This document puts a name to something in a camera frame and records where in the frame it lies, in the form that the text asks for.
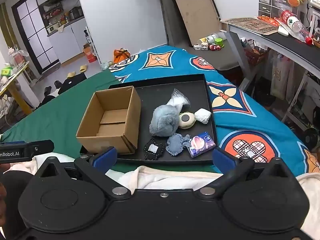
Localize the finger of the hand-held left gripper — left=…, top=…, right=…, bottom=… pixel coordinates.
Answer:
left=0, top=139, right=55, bottom=155

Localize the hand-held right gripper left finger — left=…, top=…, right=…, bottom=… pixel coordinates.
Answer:
left=37, top=146, right=132, bottom=201

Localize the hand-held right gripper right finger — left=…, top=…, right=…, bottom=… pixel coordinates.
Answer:
left=199, top=147, right=296, bottom=200

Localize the brown cardboard box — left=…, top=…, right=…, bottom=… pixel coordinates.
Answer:
left=76, top=86, right=142, bottom=155

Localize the blue and pink carton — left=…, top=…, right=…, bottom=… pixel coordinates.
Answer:
left=189, top=131, right=216, bottom=158

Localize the white soft ball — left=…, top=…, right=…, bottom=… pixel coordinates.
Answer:
left=194, top=108, right=213, bottom=125

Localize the denim heart cushion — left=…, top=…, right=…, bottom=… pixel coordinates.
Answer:
left=165, top=133, right=192, bottom=156

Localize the fluffy blue-grey plush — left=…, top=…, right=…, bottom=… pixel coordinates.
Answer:
left=149, top=104, right=181, bottom=138

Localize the black shallow tray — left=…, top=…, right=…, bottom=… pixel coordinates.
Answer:
left=79, top=74, right=219, bottom=166

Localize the green bed sheet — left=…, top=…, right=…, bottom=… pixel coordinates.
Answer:
left=0, top=69, right=223, bottom=175

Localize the black pouch with white patch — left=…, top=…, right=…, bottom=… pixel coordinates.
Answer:
left=143, top=138, right=164, bottom=161

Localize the green white round toy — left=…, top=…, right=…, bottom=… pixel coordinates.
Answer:
left=178, top=112, right=197, bottom=130

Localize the white fleece blanket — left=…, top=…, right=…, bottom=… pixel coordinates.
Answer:
left=2, top=154, right=320, bottom=240

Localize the yellow table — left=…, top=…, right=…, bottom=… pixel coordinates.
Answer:
left=0, top=62, right=33, bottom=116

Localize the clear bag of white stuffing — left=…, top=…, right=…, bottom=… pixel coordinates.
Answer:
left=167, top=88, right=191, bottom=113

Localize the black floor fan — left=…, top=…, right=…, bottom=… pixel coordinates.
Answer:
left=302, top=127, right=320, bottom=151

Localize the orange cardboard box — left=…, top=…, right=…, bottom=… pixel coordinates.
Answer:
left=83, top=43, right=98, bottom=64

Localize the orange bag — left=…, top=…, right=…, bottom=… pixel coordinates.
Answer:
left=113, top=48, right=131, bottom=64

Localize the blue printed blanket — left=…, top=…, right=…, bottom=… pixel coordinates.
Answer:
left=109, top=46, right=320, bottom=180

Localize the black framed glass door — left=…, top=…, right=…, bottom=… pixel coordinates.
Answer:
left=11, top=0, right=61, bottom=75

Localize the white desk with black top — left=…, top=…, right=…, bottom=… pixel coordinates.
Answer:
left=219, top=17, right=320, bottom=133

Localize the brown patterned mat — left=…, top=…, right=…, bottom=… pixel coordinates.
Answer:
left=220, top=17, right=279, bottom=34

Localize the large black tray lid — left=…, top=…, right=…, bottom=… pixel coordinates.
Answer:
left=170, top=0, right=221, bottom=47

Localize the grey upright board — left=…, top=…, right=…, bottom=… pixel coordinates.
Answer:
left=159, top=0, right=193, bottom=47

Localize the clear bottle with red label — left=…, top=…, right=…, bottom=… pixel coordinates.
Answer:
left=278, top=7, right=314, bottom=46

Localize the grey drawer organizer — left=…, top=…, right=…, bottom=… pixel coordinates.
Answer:
left=258, top=0, right=300, bottom=18

